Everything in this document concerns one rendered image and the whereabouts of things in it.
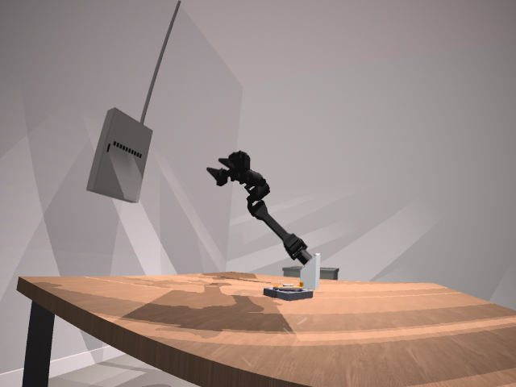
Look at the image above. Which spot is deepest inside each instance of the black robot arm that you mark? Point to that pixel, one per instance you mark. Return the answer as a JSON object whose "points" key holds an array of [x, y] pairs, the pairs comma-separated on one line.
{"points": [[291, 242]]}

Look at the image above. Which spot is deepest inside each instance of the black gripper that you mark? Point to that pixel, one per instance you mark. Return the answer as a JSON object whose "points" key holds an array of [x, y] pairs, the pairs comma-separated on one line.
{"points": [[239, 170]]}

